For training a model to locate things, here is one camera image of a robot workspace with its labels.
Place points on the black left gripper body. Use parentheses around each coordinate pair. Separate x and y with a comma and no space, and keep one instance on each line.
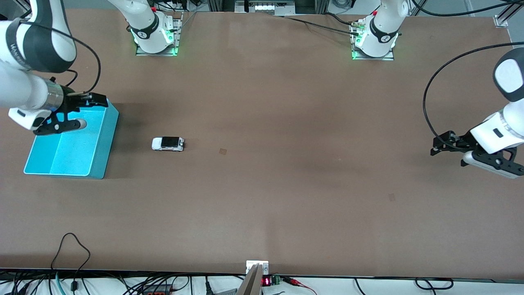
(459,143)

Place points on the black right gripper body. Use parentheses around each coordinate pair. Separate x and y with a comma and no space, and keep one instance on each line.
(74,100)

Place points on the white toy jeep black roof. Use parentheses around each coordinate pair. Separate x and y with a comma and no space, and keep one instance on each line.
(168,143)

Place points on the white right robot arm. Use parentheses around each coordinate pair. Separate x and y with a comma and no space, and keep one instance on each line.
(24,90)

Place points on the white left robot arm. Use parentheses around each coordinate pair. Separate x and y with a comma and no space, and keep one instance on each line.
(499,131)

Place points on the turquoise plastic bin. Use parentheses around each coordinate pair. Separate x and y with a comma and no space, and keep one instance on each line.
(73,155)

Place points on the lit rack device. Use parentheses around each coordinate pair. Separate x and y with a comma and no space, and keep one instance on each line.
(266,7)

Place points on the black box orange buttons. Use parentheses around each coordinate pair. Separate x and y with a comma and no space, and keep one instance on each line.
(157,291)

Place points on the green terminal block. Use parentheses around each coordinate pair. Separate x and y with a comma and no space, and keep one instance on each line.
(276,280)

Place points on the red digit voltage display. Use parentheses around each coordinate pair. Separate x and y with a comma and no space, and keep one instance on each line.
(266,281)

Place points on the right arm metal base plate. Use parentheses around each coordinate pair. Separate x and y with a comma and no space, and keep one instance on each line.
(177,41)

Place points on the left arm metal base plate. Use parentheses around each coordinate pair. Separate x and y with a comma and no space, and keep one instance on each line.
(389,57)

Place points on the metal table corner bracket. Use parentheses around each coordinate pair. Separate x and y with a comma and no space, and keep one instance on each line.
(501,21)

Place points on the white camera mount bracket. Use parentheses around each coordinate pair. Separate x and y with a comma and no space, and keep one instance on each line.
(250,264)

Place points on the grey metal camera bar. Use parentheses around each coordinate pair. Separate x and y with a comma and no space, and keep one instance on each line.
(250,284)

